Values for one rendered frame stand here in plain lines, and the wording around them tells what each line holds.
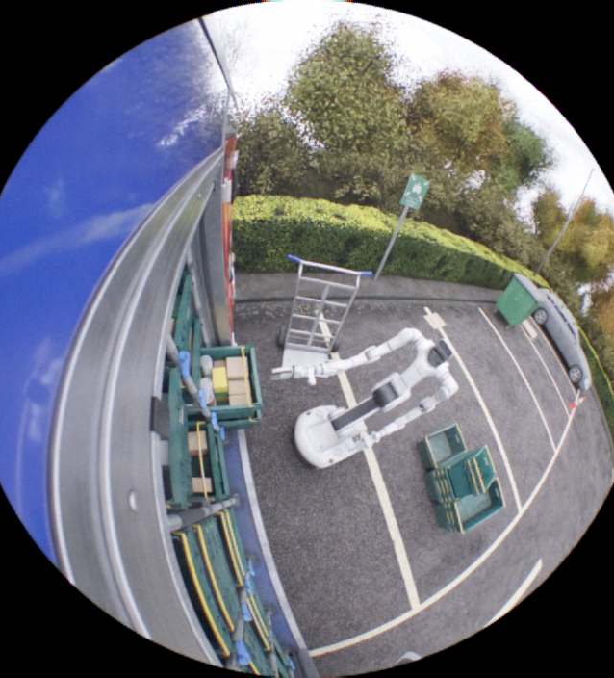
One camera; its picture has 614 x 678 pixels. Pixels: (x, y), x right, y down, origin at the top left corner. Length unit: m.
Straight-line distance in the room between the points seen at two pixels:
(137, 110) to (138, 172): 0.04
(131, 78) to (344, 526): 2.53
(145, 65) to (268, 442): 2.35
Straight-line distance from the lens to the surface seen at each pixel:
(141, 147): 0.17
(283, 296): 3.35
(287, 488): 2.28
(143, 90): 0.17
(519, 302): 6.67
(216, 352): 1.39
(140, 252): 0.15
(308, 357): 2.77
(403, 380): 1.61
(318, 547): 2.41
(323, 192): 5.69
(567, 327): 10.88
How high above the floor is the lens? 2.27
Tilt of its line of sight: 50 degrees down
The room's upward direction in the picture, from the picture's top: 17 degrees clockwise
